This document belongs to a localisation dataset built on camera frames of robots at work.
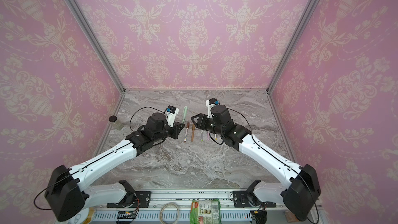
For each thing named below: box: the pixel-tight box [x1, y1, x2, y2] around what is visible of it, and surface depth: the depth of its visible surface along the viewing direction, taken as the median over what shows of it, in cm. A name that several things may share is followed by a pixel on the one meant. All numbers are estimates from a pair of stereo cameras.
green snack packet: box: [189, 198, 222, 224], surface depth 71 cm
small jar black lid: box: [108, 115, 118, 123], surface depth 94 cm
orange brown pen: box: [190, 123, 196, 143], surface depth 99 cm
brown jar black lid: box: [285, 210, 301, 223], surface depth 66 cm
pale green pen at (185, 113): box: [182, 105, 188, 124], surface depth 79 cm
